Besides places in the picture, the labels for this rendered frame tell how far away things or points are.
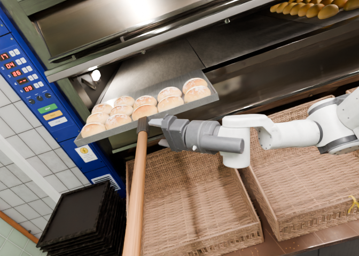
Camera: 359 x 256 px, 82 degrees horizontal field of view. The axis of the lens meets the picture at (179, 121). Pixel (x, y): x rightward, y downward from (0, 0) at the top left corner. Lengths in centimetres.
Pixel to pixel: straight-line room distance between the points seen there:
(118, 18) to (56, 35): 26
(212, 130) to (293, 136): 20
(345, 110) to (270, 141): 18
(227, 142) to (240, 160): 7
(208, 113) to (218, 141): 61
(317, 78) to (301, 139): 69
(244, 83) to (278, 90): 18
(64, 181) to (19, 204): 37
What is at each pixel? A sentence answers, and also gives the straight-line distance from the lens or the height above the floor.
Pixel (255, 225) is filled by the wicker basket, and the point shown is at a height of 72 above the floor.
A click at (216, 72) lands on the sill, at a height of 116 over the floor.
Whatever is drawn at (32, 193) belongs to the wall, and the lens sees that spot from 161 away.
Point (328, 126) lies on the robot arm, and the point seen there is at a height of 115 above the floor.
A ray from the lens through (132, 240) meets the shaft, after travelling 42.
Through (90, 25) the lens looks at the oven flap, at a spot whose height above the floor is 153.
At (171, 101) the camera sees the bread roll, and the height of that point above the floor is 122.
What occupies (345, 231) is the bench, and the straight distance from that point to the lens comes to 111.
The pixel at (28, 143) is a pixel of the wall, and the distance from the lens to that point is 134.
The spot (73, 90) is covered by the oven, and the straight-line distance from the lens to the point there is 108.
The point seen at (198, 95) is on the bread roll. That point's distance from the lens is 73.
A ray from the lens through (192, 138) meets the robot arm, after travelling 53.
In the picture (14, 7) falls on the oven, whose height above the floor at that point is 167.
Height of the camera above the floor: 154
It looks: 31 degrees down
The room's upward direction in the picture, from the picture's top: 21 degrees counter-clockwise
